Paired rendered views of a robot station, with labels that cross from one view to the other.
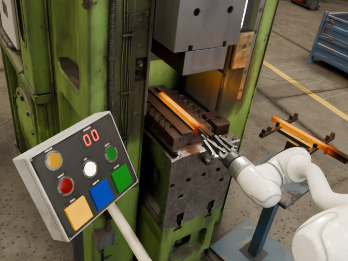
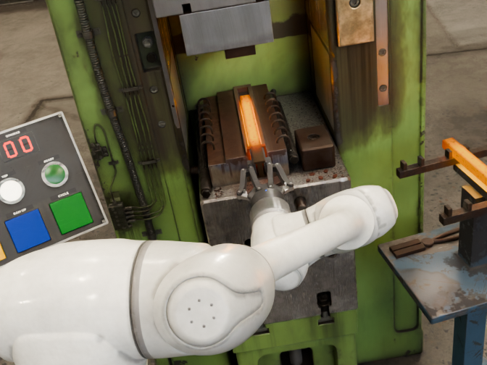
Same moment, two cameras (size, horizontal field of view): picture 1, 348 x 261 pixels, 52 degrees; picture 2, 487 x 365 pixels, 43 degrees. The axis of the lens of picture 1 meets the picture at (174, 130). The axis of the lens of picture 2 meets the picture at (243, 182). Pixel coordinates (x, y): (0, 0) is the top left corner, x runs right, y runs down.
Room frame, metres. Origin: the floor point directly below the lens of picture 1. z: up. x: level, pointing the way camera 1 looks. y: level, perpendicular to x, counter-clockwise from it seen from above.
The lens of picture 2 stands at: (0.18, -0.87, 1.76)
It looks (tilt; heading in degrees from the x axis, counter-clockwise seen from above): 32 degrees down; 37
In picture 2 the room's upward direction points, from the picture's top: 9 degrees counter-clockwise
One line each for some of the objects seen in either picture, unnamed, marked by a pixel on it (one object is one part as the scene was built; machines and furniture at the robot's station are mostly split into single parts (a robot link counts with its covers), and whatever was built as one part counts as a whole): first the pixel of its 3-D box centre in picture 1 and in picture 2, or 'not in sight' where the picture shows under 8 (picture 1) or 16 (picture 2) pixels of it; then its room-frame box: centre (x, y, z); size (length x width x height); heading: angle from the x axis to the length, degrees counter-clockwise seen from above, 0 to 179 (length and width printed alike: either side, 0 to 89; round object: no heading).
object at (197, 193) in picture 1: (170, 153); (271, 202); (1.49, 0.00, 0.69); 0.56 x 0.38 x 0.45; 37
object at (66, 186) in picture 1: (66, 186); not in sight; (0.75, 0.29, 1.09); 0.05 x 0.03 x 0.04; 127
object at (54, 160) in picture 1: (54, 160); not in sight; (0.77, 0.33, 1.16); 0.05 x 0.03 x 0.04; 127
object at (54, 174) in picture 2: (111, 154); (54, 174); (0.93, 0.20, 1.09); 0.05 x 0.03 x 0.04; 127
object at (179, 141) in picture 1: (167, 113); (241, 129); (1.45, 0.04, 0.96); 0.42 x 0.20 x 0.09; 37
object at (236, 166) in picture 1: (240, 168); (271, 219); (1.07, -0.27, 0.99); 0.09 x 0.06 x 0.09; 127
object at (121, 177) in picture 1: (120, 178); (71, 213); (0.91, 0.16, 1.01); 0.07 x 0.05 x 0.07; 152
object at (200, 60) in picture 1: (175, 41); (221, 2); (1.45, 0.04, 1.32); 0.42 x 0.20 x 0.10; 37
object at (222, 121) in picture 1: (215, 123); (314, 147); (1.44, -0.19, 0.95); 0.12 x 0.08 x 0.06; 37
